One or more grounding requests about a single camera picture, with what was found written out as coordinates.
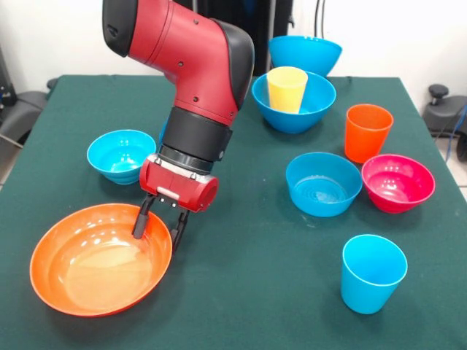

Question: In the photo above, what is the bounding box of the pink plastic bowl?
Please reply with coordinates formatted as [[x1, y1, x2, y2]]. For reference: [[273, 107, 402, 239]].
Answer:
[[361, 154, 436, 214]]

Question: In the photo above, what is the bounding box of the light blue plastic cup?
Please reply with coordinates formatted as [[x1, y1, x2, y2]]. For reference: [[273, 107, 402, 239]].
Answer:
[[340, 234, 409, 315]]

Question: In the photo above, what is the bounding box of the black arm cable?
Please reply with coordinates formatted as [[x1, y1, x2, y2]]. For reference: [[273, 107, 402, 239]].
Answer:
[[314, 0, 330, 40]]

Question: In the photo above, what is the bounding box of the dark green tablecloth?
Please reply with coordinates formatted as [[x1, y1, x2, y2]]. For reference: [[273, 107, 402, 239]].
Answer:
[[0, 74, 467, 350]]

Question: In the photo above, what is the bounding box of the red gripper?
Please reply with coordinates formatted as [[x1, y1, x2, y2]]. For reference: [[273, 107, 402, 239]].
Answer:
[[131, 153, 220, 257]]

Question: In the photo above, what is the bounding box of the orange plastic cup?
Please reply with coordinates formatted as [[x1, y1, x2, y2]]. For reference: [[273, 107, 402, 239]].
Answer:
[[344, 104, 395, 164]]

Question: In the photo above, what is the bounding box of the blue flat-bottomed ringed bowl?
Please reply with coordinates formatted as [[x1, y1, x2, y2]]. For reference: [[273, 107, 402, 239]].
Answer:
[[285, 151, 363, 217]]

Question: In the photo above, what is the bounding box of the yellow plastic cup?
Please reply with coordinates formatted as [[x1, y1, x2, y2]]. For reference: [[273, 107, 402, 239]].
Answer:
[[266, 66, 309, 114]]

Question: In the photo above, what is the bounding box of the large orange plastic bowl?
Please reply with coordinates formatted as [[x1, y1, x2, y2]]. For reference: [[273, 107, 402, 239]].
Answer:
[[28, 203, 174, 318]]

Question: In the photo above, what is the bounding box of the black equipment base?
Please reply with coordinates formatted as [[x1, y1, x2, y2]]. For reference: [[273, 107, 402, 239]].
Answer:
[[0, 47, 49, 147], [422, 83, 467, 138]]

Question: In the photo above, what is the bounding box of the large blue plastic bowl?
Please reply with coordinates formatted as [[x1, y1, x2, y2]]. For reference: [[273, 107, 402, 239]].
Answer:
[[268, 35, 344, 78], [251, 71, 338, 134]]

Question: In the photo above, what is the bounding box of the small cyan plastic bowl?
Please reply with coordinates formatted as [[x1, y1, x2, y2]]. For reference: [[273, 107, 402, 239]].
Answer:
[[86, 129, 158, 186]]

